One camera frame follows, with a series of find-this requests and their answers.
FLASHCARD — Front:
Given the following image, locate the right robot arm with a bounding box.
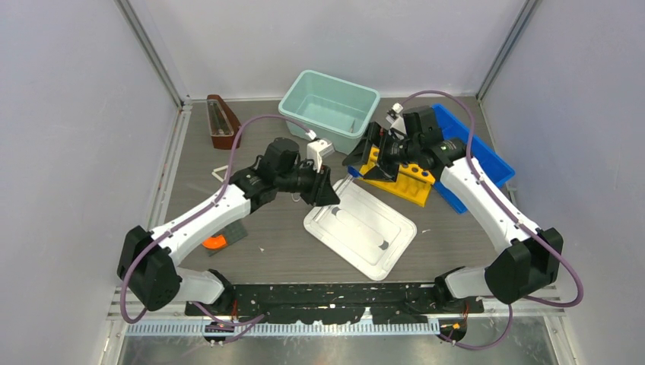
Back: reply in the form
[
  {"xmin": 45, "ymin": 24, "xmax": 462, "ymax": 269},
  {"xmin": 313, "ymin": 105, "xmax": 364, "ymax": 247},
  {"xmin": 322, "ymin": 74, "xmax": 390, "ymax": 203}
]
[{"xmin": 342, "ymin": 104, "xmax": 564, "ymax": 313}]

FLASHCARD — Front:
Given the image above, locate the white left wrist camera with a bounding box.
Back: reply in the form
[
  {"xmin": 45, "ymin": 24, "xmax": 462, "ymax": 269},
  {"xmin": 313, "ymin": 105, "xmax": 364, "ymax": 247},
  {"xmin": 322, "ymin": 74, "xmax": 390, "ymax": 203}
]
[{"xmin": 307, "ymin": 138, "xmax": 335, "ymax": 173}]

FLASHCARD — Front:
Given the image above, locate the brown wooden metronome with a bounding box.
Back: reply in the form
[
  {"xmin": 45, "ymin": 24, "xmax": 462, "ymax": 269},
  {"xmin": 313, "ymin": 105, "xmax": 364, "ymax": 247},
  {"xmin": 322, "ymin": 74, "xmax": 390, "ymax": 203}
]
[{"xmin": 206, "ymin": 94, "xmax": 241, "ymax": 150}]

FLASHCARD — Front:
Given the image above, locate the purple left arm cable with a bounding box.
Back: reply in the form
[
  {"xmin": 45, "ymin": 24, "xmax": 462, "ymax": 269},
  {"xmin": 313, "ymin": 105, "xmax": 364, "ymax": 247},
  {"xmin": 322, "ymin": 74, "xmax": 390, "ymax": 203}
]
[{"xmin": 119, "ymin": 114, "xmax": 316, "ymax": 344}]

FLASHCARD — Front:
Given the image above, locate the white clay triangle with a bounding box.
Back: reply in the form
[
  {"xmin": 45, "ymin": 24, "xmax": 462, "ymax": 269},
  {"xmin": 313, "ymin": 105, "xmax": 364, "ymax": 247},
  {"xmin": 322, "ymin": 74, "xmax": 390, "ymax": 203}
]
[{"xmin": 211, "ymin": 165, "xmax": 230, "ymax": 184}]

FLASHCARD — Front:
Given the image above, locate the blue divided plastic tray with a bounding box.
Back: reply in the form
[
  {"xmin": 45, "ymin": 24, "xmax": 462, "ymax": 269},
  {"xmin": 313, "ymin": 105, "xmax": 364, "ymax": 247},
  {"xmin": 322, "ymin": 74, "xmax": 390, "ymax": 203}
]
[{"xmin": 432, "ymin": 104, "xmax": 515, "ymax": 214}]

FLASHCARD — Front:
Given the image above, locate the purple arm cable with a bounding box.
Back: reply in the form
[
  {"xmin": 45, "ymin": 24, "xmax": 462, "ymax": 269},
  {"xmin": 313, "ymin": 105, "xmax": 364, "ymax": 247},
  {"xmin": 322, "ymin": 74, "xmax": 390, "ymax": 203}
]
[
  {"xmin": 398, "ymin": 90, "xmax": 585, "ymax": 351},
  {"xmin": 119, "ymin": 114, "xmax": 316, "ymax": 344}
]

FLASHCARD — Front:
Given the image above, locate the yellow test tube rack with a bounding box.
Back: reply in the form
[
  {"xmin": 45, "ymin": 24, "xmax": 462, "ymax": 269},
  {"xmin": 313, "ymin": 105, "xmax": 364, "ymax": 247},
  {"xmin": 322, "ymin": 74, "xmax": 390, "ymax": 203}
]
[{"xmin": 359, "ymin": 147, "xmax": 435, "ymax": 207}]

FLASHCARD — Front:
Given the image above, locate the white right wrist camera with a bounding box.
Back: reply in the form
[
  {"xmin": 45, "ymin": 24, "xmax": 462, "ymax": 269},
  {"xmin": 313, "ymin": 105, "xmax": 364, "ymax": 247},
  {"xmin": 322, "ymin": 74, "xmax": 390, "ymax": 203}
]
[{"xmin": 386, "ymin": 103, "xmax": 406, "ymax": 135}]

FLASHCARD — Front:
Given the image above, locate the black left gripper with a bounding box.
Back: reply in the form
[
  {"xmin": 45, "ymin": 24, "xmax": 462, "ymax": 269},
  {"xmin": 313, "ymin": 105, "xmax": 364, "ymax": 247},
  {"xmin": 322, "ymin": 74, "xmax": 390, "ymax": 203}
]
[{"xmin": 275, "ymin": 158, "xmax": 339, "ymax": 206}]

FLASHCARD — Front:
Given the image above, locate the white plastic bin lid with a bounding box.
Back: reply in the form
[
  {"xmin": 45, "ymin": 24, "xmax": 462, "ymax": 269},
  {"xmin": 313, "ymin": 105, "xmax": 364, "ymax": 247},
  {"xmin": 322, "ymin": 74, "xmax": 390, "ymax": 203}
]
[{"xmin": 303, "ymin": 186, "xmax": 417, "ymax": 281}]

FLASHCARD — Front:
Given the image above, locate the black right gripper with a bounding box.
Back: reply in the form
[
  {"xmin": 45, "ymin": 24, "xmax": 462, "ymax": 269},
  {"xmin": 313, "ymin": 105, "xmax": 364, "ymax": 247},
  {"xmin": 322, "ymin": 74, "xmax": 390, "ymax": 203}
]
[{"xmin": 342, "ymin": 122, "xmax": 421, "ymax": 184}]

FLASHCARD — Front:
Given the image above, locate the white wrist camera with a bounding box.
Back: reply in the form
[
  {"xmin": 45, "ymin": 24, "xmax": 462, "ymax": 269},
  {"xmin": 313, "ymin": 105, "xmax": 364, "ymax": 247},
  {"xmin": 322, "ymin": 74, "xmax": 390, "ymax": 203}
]
[
  {"xmin": 386, "ymin": 103, "xmax": 406, "ymax": 135},
  {"xmin": 307, "ymin": 138, "xmax": 335, "ymax": 173}
]

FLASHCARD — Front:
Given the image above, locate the grey brick plate orange piece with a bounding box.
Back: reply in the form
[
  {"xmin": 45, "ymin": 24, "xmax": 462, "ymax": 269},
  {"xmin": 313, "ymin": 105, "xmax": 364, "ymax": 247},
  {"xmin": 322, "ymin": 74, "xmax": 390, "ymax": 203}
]
[{"xmin": 202, "ymin": 221, "xmax": 248, "ymax": 257}]

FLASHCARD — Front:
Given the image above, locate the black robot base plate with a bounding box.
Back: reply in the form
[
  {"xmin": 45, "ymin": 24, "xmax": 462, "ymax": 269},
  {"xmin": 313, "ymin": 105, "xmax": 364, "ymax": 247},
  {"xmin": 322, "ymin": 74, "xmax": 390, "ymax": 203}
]
[{"xmin": 184, "ymin": 280, "xmax": 484, "ymax": 339}]

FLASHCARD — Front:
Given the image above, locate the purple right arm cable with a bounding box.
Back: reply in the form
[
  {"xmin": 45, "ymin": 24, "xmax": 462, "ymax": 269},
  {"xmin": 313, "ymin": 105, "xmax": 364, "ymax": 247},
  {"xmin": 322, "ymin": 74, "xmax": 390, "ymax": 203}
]
[{"xmin": 398, "ymin": 90, "xmax": 585, "ymax": 351}]

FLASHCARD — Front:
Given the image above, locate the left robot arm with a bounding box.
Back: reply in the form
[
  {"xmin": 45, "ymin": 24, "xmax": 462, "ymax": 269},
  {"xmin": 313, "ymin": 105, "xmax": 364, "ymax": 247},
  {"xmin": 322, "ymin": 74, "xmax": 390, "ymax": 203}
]
[{"xmin": 117, "ymin": 138, "xmax": 340, "ymax": 315}]

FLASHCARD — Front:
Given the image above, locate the mint green plastic bin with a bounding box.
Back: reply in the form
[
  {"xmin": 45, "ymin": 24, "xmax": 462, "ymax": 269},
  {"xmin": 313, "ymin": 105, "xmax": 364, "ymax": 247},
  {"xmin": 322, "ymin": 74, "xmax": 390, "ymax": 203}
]
[{"xmin": 278, "ymin": 70, "xmax": 380, "ymax": 154}]

